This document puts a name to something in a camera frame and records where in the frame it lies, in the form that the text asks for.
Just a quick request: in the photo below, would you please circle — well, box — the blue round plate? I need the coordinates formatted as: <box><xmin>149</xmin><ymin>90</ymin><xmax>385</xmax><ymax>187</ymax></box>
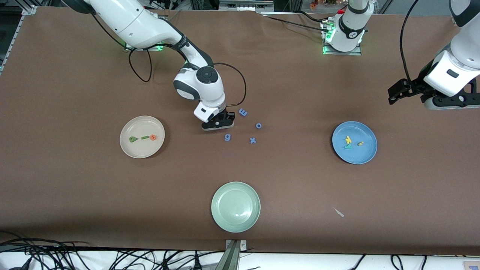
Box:
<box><xmin>332</xmin><ymin>121</ymin><xmax>378</xmax><ymax>165</ymax></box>

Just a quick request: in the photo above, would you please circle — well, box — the beige brown round plate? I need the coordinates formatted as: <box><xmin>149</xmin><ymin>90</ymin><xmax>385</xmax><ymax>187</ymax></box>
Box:
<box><xmin>120</xmin><ymin>115</ymin><xmax>165</xmax><ymax>159</ymax></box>

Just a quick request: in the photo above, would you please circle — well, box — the green round plate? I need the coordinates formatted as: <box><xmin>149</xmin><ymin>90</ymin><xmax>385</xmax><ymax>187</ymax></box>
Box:
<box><xmin>211</xmin><ymin>181</ymin><xmax>261</xmax><ymax>233</ymax></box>

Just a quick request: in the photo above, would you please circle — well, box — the brown table cover sheet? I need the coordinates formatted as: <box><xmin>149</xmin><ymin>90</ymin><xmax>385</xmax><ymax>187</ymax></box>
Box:
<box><xmin>0</xmin><ymin>7</ymin><xmax>480</xmax><ymax>256</ymax></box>

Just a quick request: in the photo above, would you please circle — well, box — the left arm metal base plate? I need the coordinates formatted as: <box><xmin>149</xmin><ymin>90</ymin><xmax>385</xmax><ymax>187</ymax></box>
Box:
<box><xmin>322</xmin><ymin>21</ymin><xmax>362</xmax><ymax>56</ymax></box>

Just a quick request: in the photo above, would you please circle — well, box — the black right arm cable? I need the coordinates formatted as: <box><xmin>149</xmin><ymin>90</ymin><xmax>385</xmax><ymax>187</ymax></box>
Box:
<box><xmin>128</xmin><ymin>48</ymin><xmax>153</xmax><ymax>83</ymax></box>

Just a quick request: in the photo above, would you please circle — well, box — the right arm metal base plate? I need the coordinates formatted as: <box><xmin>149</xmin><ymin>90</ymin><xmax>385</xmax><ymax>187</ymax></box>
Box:
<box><xmin>125</xmin><ymin>37</ymin><xmax>166</xmax><ymax>51</ymax></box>

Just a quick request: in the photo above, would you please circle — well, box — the aluminium frame structure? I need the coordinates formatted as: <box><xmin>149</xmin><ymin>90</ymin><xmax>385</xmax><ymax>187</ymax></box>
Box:
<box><xmin>189</xmin><ymin>0</ymin><xmax>276</xmax><ymax>12</ymax></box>

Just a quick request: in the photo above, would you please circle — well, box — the metal mounting bracket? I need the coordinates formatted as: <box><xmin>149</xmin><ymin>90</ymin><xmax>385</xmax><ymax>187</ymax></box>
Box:
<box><xmin>224</xmin><ymin>239</ymin><xmax>247</xmax><ymax>270</ymax></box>

